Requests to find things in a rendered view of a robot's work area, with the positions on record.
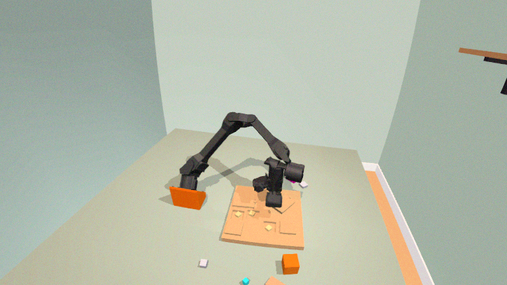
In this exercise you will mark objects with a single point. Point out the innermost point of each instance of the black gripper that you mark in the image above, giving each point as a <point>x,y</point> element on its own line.
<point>274,195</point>

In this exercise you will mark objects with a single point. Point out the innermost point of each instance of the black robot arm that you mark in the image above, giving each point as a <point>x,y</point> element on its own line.
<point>231,123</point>

